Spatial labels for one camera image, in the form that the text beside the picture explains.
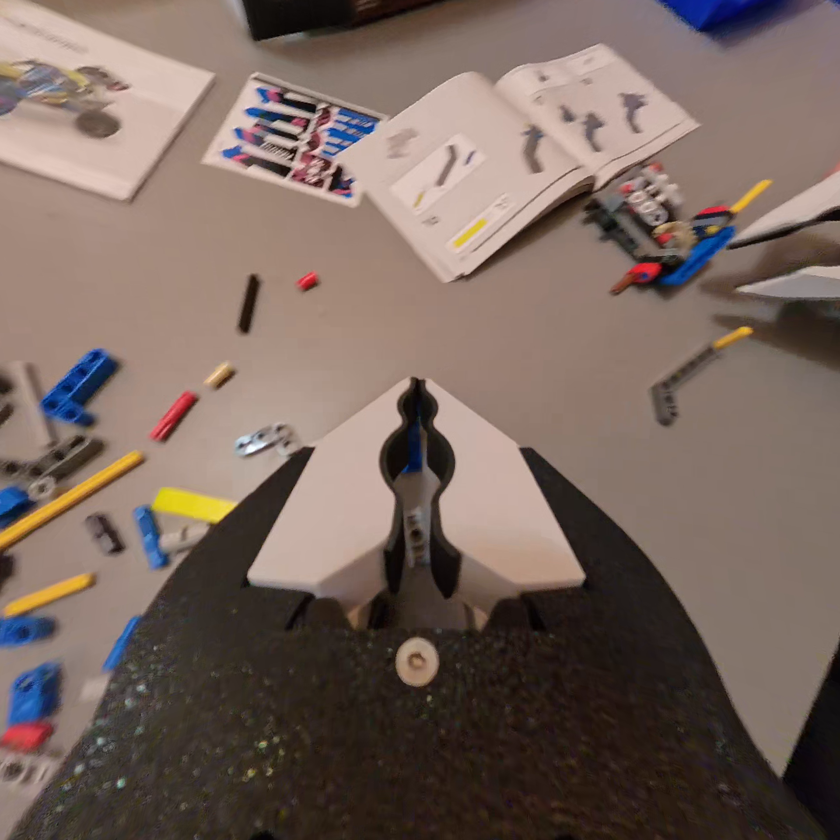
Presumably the open instruction booklet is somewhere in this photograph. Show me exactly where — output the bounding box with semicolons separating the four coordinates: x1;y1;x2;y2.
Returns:
338;42;702;283

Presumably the blue plastic bin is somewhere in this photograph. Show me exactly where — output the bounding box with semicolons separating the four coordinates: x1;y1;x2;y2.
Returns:
656;0;788;34

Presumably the closed instruction booklet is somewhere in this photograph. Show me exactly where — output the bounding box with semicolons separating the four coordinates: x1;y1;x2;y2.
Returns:
0;0;216;202

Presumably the light grey lego connector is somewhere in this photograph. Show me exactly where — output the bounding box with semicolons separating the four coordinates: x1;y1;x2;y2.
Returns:
159;521;211;552

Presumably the dark grey lego beam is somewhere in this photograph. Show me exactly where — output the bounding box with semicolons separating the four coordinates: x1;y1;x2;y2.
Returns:
0;435;106;490

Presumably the black bent lego beam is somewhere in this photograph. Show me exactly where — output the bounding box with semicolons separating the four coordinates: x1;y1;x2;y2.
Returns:
650;341;723;427

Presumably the yellow lego plate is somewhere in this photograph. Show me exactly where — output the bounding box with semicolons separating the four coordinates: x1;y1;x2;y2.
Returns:
152;487;238;525

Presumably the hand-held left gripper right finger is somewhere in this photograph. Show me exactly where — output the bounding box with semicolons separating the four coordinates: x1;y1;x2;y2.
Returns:
417;377;588;630

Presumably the blue angled lego beam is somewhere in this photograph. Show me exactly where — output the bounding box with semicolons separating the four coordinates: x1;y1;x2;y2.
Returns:
41;348;120;427

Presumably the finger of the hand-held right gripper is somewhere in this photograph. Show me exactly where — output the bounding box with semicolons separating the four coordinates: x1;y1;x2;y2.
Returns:
734;264;840;303
727;167;840;250

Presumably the light grey lego beam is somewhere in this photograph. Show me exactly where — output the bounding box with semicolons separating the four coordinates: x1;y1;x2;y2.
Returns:
394;472;441;568

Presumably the slim blue lego piece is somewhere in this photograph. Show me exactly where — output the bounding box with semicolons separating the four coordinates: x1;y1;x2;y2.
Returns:
133;504;170;571

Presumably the sticker sheet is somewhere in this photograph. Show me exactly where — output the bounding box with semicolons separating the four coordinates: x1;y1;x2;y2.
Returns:
201;72;389;209

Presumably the grey lego piece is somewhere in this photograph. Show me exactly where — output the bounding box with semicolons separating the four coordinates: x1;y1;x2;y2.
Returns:
0;751;60;785

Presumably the blue lego connector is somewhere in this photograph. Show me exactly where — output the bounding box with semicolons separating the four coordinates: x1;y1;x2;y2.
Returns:
101;615;142;673

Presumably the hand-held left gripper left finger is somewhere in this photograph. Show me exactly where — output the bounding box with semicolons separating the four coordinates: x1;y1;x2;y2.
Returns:
245;376;418;630

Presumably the blue lego block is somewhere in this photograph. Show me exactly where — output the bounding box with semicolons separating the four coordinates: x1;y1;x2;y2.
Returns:
7;661;63;726

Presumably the flat blue lego piece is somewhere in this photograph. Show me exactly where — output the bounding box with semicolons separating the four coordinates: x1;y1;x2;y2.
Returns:
0;616;56;647

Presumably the black lego pin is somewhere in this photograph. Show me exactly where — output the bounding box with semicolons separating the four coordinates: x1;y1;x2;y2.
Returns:
84;513;126;555

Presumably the black lego axle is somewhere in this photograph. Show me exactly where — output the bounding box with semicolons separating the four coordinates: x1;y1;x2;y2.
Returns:
236;273;262;336

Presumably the silver lego piece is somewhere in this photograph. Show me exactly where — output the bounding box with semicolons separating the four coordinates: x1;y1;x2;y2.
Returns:
234;423;299;458

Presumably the partly built lego assembly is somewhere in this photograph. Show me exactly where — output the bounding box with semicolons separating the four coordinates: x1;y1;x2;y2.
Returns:
583;161;774;296

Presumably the long yellow lego axle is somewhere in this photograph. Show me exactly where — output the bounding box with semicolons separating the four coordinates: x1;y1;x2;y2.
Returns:
0;450;145;551

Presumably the light grey lego axle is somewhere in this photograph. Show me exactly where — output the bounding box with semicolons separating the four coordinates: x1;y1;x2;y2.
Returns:
10;360;59;454

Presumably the red lego axle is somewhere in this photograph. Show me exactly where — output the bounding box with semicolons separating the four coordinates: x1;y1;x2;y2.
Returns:
150;392;199;442

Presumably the lego set box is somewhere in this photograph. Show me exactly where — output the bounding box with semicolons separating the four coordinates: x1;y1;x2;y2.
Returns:
226;0;460;42

